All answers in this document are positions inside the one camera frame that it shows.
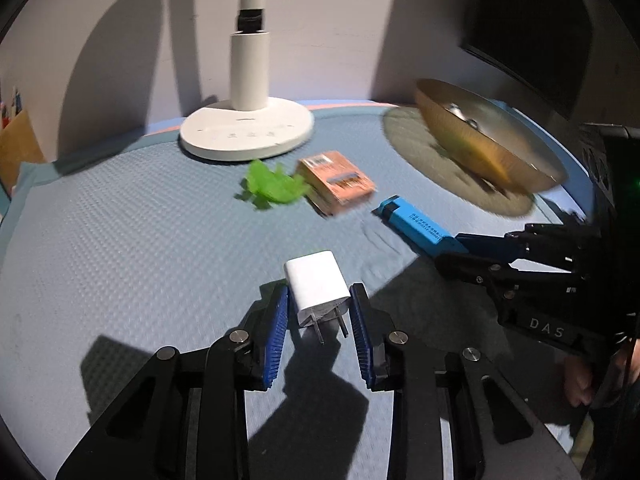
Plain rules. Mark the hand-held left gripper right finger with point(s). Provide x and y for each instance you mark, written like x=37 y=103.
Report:
x=361 y=340

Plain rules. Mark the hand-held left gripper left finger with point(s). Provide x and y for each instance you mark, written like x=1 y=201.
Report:
x=277 y=340

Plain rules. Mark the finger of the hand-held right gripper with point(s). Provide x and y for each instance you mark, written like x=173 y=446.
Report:
x=460 y=265
x=480 y=244

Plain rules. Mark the blue lighter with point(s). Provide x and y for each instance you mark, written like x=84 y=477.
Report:
x=417 y=227

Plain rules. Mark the white charger plug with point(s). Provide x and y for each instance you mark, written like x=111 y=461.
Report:
x=315 y=282

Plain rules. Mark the golden bowl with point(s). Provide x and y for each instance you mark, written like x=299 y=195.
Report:
x=495 y=140

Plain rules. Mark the person's right hand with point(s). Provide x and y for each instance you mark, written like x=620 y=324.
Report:
x=579 y=382

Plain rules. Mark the orange small box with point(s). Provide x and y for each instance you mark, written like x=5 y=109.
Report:
x=337 y=180

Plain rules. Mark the green plastic leaf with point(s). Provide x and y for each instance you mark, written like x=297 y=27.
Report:
x=272 y=187

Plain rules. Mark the blue textured table mat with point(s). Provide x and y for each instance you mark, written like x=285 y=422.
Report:
x=125 y=235

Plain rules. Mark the white lamp base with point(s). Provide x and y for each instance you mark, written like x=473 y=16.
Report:
x=247 y=110

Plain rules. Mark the brown cardboard box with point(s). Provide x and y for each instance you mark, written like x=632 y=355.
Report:
x=17 y=150

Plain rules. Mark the dark wall monitor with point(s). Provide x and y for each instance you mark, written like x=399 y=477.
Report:
x=540 y=30

